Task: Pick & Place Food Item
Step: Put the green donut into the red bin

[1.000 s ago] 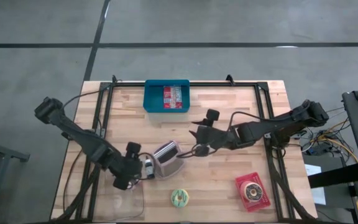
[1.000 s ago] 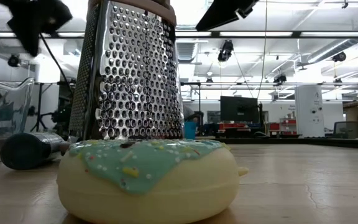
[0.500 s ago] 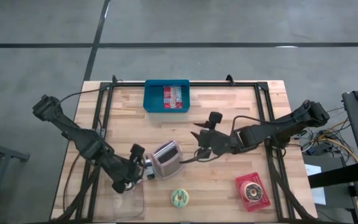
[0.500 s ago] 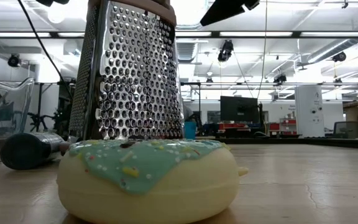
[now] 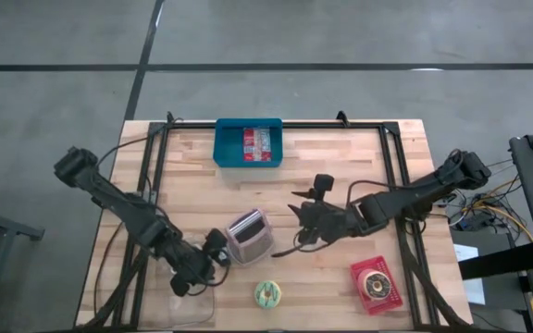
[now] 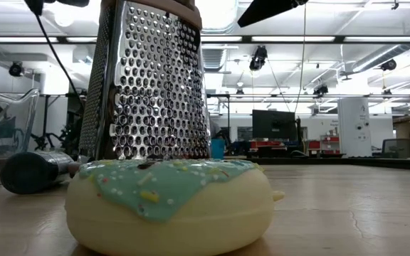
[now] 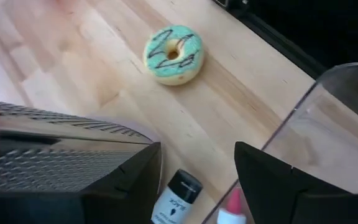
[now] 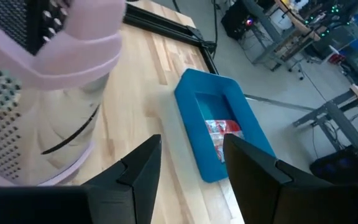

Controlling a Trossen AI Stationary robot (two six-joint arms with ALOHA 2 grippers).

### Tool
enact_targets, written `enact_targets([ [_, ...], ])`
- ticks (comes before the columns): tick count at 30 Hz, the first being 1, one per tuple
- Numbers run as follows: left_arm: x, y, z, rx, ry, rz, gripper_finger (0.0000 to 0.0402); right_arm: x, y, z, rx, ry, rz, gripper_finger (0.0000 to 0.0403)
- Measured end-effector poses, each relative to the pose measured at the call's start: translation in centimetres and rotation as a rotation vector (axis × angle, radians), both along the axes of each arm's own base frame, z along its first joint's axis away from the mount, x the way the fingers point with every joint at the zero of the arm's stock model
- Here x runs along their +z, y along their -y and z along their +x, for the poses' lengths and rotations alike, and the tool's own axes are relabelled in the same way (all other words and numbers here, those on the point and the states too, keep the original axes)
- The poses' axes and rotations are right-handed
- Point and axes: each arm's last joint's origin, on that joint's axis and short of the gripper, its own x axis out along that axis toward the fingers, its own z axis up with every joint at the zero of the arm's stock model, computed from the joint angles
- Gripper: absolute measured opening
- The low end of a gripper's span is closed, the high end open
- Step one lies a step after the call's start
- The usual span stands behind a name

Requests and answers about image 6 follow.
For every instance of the black ceiling spotlight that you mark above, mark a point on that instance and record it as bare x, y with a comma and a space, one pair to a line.
321, 90
258, 58
389, 64
15, 69

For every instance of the blue plastic bin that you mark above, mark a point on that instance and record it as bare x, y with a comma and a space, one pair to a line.
218, 149

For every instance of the green frosted toy donut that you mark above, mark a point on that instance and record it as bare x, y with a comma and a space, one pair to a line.
173, 220

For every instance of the black overhead rig crossbar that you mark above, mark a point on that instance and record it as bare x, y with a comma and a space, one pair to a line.
339, 39

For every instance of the silver ceiling duct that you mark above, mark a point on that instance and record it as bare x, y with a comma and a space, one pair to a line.
386, 53

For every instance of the clear plastic container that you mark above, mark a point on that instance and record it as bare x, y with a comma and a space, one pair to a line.
9, 121

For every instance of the red storage shelf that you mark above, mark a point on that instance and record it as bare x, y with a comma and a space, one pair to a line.
326, 144

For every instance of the black computer monitor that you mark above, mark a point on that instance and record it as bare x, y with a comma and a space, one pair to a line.
272, 124

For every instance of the black food colouring bottle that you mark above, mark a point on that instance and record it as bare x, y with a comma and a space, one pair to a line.
30, 173

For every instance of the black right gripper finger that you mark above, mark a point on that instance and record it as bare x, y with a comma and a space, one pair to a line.
269, 9

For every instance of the white round pillar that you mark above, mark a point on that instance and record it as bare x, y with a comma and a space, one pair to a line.
354, 124

